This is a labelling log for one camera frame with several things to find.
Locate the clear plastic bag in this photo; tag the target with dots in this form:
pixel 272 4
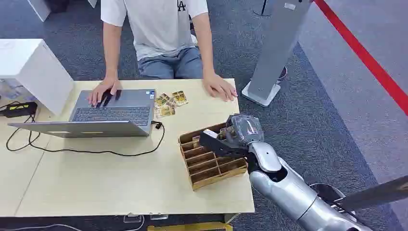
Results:
pixel 14 91

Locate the person's right hand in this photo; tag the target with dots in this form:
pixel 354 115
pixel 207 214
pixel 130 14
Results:
pixel 103 89

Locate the white furniture panel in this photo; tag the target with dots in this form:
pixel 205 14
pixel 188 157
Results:
pixel 39 8

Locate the white table bracket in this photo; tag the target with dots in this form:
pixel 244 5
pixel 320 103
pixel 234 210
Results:
pixel 132 218
pixel 158 217

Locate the grey pillar stand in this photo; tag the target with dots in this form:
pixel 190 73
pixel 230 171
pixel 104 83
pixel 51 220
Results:
pixel 277 47

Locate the gold card stack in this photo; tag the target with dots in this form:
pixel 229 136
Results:
pixel 225 133

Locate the yellow bar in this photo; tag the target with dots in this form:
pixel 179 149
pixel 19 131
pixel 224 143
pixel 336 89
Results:
pixel 191 227

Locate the dark grey bar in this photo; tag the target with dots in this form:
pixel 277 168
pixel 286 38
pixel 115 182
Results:
pixel 376 193

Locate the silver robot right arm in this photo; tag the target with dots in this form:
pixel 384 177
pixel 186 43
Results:
pixel 287 188

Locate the red floor tape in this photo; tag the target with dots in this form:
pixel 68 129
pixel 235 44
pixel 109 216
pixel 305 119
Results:
pixel 363 54

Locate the white cabinet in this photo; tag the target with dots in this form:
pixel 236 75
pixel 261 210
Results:
pixel 35 70

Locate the black round stand base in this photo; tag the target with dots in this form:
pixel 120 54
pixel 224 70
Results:
pixel 262 9

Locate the person's left hand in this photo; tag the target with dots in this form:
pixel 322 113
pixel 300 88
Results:
pixel 220 86

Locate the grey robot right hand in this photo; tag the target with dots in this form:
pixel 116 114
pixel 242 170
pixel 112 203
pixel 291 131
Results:
pixel 247 129

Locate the wooden card box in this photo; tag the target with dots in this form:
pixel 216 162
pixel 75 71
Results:
pixel 207 169

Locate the person's hand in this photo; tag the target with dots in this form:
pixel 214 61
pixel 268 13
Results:
pixel 220 86
pixel 103 89

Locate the person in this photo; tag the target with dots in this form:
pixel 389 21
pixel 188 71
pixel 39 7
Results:
pixel 162 28

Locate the black power adapter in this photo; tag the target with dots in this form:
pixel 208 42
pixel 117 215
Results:
pixel 19 109

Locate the grey laptop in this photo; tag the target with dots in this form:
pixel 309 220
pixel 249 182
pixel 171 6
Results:
pixel 111 113

